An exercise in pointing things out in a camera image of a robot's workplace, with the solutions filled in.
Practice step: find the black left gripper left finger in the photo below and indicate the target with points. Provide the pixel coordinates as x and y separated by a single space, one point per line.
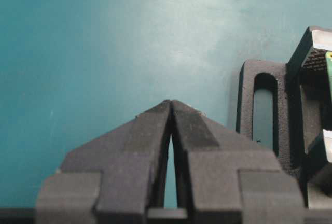
113 178

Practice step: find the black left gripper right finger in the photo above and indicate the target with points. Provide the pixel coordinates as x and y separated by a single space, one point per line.
230 178

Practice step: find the black bench vise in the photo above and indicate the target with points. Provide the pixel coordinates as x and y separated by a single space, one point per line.
301 113

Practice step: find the green circuit board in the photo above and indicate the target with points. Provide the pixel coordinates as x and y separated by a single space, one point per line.
328 58

